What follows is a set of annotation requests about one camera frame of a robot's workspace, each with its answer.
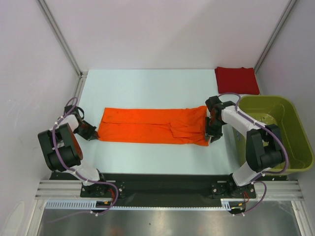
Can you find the folded red t shirt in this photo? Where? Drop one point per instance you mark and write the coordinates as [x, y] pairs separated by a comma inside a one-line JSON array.
[[236, 80]]

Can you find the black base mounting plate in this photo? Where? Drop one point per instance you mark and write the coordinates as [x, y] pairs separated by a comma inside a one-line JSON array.
[[166, 191]]

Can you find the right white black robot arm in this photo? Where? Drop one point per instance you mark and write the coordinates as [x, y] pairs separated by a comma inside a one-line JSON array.
[[264, 147]]

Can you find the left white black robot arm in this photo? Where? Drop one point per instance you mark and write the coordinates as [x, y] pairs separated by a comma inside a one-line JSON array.
[[61, 149]]

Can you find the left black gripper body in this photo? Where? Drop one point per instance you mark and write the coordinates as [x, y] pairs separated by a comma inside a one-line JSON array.
[[85, 130]]

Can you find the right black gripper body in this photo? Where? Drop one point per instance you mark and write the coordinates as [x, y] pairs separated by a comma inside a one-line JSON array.
[[214, 127]]

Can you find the right aluminium corner post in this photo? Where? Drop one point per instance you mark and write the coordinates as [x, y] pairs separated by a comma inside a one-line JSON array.
[[289, 8]]

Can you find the orange t shirt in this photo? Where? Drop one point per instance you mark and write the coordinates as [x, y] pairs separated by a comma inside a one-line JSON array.
[[154, 126]]

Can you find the white slotted cable duct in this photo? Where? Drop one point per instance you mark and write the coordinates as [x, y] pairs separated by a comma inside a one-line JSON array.
[[160, 207]]

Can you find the olive green plastic basket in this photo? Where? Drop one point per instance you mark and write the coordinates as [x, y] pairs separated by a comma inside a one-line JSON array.
[[281, 112]]

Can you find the left aluminium corner post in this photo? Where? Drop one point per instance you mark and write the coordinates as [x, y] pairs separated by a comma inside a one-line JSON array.
[[48, 15]]

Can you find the aluminium corner post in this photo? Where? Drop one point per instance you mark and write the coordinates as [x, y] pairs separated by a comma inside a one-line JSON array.
[[289, 8], [48, 15]]

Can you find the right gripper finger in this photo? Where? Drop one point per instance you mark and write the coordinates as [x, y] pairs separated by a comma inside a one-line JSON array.
[[214, 136], [208, 131]]

